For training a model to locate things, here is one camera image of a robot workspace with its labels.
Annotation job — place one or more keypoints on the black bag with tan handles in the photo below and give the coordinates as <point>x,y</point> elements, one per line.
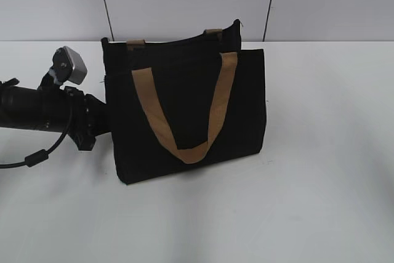
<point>182,105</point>

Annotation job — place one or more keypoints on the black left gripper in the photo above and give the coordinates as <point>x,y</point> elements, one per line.
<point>90,119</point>

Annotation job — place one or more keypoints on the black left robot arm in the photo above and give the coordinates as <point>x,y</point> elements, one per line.
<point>67,111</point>

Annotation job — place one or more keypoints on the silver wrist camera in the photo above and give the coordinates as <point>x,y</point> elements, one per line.
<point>67,65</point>

